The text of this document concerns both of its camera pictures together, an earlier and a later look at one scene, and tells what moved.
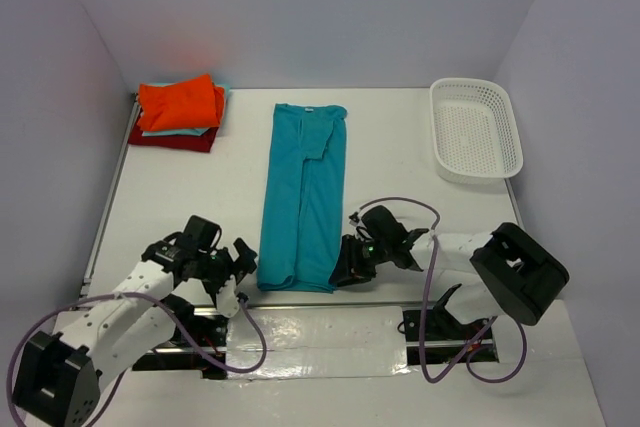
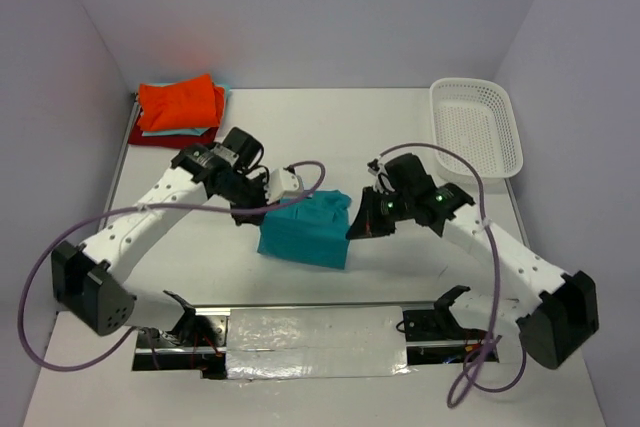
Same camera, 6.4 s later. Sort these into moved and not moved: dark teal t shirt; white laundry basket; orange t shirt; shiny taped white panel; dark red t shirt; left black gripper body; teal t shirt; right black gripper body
Moved: right black gripper body; dark teal t shirt; left black gripper body
Not moved: teal t shirt; orange t shirt; white laundry basket; dark red t shirt; shiny taped white panel
